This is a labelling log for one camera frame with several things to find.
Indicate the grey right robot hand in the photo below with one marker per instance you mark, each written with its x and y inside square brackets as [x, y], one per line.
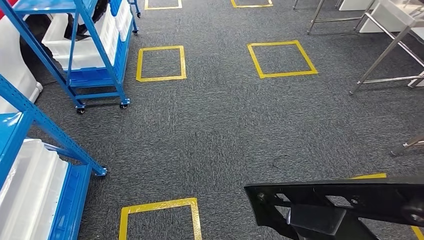
[414, 213]

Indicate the black plastic frame part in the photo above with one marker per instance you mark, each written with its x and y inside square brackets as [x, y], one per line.
[331, 195]

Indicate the blue metal shelf rack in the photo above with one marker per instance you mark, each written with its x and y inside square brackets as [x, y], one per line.
[43, 122]

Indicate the black part in bin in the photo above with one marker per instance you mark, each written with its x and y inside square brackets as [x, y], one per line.
[74, 30]

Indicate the steel side table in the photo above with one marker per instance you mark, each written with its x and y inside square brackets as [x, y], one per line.
[381, 60]

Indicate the white board panel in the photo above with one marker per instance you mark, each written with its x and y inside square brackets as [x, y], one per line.
[354, 5]
[381, 23]

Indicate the yellow tape floor square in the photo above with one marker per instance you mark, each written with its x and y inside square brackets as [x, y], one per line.
[160, 78]
[159, 205]

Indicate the blue plastic bin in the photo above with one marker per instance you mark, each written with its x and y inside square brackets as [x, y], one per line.
[71, 205]
[96, 78]

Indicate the white plastic bin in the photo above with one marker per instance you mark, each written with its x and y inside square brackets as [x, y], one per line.
[33, 198]
[124, 20]
[82, 56]
[54, 205]
[23, 159]

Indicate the blue wheeled cart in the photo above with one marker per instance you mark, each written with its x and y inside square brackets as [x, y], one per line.
[99, 49]

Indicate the white car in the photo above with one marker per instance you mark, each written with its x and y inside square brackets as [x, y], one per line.
[13, 66]

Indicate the steel frame table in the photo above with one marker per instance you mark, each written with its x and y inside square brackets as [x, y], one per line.
[314, 18]

